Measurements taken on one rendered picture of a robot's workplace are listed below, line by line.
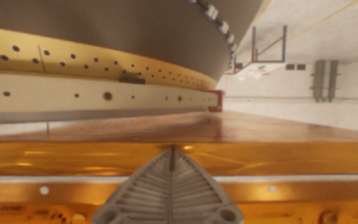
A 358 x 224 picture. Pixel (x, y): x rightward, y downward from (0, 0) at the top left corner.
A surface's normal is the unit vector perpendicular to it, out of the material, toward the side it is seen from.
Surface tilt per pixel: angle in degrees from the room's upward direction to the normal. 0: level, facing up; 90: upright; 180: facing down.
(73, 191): 90
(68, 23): 62
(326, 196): 91
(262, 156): 90
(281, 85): 90
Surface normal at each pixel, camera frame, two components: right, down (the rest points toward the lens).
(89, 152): 0.02, 0.07
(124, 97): 0.60, 0.07
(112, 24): 0.52, 0.52
